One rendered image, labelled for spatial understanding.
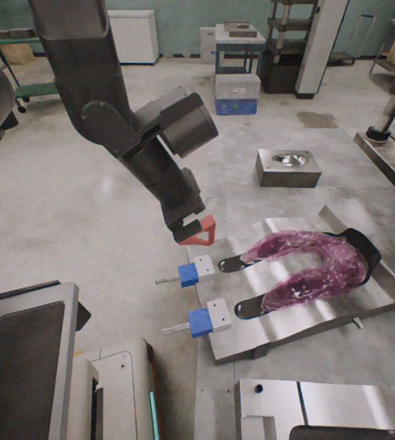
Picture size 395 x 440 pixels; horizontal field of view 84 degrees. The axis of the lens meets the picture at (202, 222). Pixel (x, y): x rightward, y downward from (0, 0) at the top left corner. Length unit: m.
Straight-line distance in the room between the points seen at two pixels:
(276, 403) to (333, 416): 0.08
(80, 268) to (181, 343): 0.85
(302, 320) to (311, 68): 4.23
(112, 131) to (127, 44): 6.43
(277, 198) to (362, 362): 0.50
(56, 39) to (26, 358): 0.30
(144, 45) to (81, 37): 6.33
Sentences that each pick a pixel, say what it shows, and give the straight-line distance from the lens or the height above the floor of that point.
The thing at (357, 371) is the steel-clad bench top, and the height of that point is 0.80.
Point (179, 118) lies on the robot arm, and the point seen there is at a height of 1.20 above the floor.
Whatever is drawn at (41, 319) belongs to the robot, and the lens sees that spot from 0.34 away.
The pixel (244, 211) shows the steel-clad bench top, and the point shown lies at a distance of 0.74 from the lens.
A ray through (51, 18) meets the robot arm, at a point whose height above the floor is 1.29.
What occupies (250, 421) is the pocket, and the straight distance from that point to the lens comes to 0.45.
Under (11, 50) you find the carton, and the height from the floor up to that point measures 0.29.
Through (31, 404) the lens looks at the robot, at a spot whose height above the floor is 1.04.
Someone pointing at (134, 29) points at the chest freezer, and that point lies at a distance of 6.59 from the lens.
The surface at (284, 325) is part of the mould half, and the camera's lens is 0.48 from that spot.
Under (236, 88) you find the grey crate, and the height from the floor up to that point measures 0.35.
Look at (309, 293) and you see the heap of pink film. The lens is 0.48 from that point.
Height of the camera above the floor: 1.30
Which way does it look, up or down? 47 degrees down
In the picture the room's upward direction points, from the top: straight up
